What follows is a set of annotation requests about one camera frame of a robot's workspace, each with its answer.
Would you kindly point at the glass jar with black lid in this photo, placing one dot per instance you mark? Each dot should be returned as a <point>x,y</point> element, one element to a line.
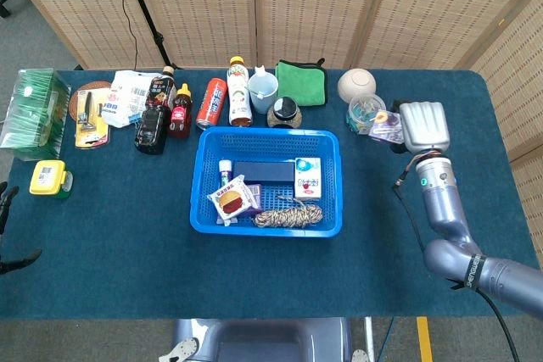
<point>284,109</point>

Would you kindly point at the blue binder clip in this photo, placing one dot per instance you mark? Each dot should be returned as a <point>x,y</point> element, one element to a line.
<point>135,118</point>

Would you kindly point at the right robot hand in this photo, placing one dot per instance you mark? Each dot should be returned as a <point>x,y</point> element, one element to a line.
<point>424,126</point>

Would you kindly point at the red soda can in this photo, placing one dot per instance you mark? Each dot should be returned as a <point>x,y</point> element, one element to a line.
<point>212,103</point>

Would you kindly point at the dark soy sauce bottle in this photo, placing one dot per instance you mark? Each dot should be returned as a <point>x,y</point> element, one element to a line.
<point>152,129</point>

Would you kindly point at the green transparent plastic box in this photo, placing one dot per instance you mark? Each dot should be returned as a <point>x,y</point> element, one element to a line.
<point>29,116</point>

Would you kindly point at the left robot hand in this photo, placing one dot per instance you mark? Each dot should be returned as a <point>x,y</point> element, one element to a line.
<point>8,205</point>

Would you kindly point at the white milk carton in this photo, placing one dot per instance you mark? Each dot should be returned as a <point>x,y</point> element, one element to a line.
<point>307,179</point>

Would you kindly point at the black tripod pole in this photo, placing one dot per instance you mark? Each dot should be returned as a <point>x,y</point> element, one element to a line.
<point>146,14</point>

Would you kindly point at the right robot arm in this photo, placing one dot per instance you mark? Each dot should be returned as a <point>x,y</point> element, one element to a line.
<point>445,209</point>

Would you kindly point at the white perforated foot plate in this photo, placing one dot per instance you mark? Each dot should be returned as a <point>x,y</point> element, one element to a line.
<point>359,356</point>
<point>182,349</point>

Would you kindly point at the beige bowl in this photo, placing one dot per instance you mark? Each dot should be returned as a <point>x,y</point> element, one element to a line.
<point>356,84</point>

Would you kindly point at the white juice bottle yellow cap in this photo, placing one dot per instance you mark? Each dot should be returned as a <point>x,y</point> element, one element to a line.
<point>239,95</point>

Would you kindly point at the blue plastic basket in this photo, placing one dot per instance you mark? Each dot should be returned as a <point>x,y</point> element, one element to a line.
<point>203,146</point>

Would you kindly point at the white table leg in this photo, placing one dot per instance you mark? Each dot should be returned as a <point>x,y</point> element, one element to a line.
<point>370,336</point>

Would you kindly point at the yellow lidded green box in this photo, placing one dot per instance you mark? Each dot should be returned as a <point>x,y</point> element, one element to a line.
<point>46,175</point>

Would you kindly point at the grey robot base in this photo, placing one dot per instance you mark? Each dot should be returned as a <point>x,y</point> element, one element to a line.
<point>263,336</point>

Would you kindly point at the clear jar of clips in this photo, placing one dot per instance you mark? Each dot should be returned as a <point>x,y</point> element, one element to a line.
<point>360,114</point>

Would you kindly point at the light blue cup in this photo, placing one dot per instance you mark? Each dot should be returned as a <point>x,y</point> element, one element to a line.
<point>263,101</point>

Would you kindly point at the razor in yellow blister pack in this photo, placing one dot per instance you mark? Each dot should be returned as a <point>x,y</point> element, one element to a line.
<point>91,124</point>

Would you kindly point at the white printed plastic bag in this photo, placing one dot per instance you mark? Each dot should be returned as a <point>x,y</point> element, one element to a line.
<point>125,97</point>

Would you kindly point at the navy blue box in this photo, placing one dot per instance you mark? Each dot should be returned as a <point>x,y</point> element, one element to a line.
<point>263,171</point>

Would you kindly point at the blue felt tablecloth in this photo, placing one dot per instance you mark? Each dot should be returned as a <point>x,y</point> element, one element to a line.
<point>127,260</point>

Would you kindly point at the round woven coaster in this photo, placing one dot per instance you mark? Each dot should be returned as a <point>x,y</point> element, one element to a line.
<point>78,97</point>

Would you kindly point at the burger picture snack packet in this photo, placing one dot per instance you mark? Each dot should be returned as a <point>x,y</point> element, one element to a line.
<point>231,202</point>

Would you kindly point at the plain purple box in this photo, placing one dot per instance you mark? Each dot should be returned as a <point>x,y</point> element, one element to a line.
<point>256,192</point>

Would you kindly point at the red bottle with yellow cap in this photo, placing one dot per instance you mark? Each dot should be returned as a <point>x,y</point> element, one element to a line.
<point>181,118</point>

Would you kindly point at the green microfiber cloth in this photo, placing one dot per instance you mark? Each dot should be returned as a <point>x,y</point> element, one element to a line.
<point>301,82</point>

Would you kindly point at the purple packaged item with ring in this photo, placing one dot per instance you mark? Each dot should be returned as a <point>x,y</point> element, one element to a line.
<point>384,129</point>

